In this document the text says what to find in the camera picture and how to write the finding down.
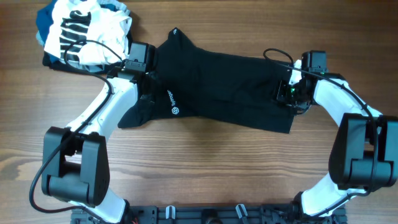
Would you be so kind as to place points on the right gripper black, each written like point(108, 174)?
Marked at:
point(282, 94)

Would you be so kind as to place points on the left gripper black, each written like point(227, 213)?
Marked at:
point(158, 82)

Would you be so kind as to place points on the black t-shirt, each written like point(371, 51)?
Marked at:
point(228, 88)

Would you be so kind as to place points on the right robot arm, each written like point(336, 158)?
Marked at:
point(363, 158)

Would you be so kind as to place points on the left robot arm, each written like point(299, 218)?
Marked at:
point(75, 166)

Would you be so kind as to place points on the white black-print t-shirt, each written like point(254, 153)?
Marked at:
point(103, 24)

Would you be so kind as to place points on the blue folded garment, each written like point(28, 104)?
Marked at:
point(43, 22)

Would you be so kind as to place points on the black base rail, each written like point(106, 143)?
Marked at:
point(264, 214)

